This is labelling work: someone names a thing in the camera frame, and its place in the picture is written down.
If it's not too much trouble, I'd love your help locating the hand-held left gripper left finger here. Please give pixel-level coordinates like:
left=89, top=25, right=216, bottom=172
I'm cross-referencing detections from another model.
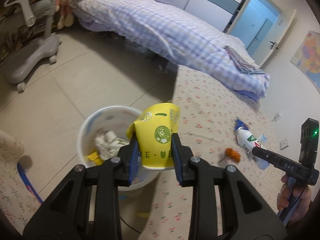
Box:
left=22, top=132, right=139, bottom=240

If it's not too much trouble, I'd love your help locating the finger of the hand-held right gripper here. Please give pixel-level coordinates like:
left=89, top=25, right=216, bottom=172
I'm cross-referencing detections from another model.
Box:
left=252, top=147, right=309, bottom=179

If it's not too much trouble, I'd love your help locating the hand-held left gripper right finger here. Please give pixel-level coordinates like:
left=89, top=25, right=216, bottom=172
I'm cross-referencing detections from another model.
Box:
left=171, top=132, right=288, bottom=240

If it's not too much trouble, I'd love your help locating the white paper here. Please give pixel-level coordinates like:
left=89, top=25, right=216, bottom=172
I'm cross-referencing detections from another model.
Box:
left=94, top=130, right=130, bottom=160

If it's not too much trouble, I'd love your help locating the yellow paper cup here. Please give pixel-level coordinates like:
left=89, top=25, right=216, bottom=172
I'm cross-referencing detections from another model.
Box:
left=126, top=102, right=181, bottom=171

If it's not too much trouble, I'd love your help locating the white bottle red green label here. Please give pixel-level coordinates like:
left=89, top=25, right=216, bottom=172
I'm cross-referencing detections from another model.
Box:
left=236, top=127, right=270, bottom=170

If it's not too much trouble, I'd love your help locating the yellow snack packet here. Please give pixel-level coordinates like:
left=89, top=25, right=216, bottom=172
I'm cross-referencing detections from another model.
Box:
left=87, top=151, right=104, bottom=165

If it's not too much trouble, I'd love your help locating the white plastic bin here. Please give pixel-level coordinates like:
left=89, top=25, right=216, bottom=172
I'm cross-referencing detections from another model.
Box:
left=78, top=106, right=167, bottom=190

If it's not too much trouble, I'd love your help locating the person's right hand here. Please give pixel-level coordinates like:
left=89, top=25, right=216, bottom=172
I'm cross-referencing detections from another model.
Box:
left=277, top=174, right=312, bottom=224

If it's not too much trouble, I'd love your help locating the orange wrapper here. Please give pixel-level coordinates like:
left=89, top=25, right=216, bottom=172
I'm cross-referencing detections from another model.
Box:
left=220, top=148, right=241, bottom=163

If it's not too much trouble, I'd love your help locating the blue silver wrapper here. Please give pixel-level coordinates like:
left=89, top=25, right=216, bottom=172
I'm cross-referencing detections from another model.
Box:
left=234, top=119, right=248, bottom=133

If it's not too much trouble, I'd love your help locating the cherry print tablecloth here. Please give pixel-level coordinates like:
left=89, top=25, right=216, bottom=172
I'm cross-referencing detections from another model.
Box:
left=147, top=65, right=300, bottom=240

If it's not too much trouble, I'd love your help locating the folded striped cloth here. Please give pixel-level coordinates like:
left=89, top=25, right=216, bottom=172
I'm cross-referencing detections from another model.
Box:
left=223, top=45, right=266, bottom=75

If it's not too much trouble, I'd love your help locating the blue strip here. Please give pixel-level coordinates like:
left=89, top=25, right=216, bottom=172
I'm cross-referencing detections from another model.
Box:
left=17, top=163, right=43, bottom=204

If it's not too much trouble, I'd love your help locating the white door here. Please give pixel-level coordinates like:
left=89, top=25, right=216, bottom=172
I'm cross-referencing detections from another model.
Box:
left=259, top=9, right=298, bottom=69

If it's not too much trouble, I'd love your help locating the beige floral cloth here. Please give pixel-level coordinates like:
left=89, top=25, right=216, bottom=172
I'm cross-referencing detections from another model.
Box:
left=0, top=129, right=50, bottom=233

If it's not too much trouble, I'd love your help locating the bed with checked blanket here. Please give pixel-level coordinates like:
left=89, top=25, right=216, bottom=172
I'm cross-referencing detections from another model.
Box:
left=67, top=0, right=270, bottom=103

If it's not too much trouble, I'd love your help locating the grey swivel chair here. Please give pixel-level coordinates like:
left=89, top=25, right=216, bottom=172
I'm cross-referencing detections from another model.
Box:
left=4, top=0, right=62, bottom=92

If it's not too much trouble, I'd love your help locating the pink plush toy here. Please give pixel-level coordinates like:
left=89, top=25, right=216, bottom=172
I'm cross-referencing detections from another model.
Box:
left=57, top=0, right=82, bottom=29

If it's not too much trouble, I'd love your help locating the white grey wardrobe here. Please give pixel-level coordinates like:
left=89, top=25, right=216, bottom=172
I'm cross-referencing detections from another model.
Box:
left=150, top=0, right=258, bottom=33

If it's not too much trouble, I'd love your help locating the black cable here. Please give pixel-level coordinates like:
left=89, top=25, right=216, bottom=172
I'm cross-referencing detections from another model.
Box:
left=120, top=215, right=140, bottom=234

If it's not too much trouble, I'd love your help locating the wall map poster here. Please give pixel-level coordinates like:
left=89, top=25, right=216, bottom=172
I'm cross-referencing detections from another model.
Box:
left=290, top=30, right=320, bottom=92

